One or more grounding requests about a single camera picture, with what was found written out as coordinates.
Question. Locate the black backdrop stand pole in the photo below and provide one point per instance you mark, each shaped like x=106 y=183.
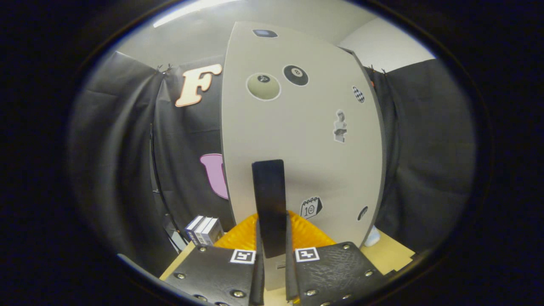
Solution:
x=154 y=174

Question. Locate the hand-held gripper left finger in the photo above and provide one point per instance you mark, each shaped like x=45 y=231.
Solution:
x=221 y=272

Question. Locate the white cabinet door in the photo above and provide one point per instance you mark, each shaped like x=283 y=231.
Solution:
x=306 y=140

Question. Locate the black backdrop cloth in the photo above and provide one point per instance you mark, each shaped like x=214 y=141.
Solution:
x=119 y=148

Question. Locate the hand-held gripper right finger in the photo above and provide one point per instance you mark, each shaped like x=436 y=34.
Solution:
x=327 y=272

